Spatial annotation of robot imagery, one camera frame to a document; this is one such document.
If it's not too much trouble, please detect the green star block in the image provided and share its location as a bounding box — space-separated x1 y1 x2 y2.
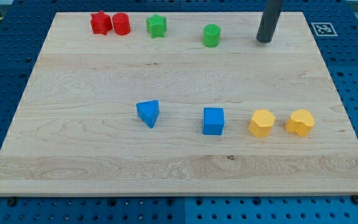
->
146 14 167 39

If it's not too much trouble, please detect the red star block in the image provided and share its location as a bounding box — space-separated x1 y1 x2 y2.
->
90 11 112 35

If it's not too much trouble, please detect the blue triangle block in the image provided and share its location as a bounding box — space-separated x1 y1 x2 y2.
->
136 100 160 129

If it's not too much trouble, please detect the blue cube block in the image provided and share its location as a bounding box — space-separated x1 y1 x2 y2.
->
203 108 225 136

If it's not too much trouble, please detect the yellow hexagon block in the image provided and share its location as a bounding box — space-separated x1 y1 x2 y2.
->
248 109 275 138

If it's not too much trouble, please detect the green cylinder block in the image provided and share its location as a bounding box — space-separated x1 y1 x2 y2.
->
203 24 221 47

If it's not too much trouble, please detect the light wooden board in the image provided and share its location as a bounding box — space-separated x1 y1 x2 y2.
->
0 12 358 197

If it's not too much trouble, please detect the red cylinder block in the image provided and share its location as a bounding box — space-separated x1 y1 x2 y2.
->
112 12 131 35

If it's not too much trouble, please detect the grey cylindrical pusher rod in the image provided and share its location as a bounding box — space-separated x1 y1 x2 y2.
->
256 0 285 44

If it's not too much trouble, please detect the white fiducial marker tag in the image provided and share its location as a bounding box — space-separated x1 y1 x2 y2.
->
311 22 337 37

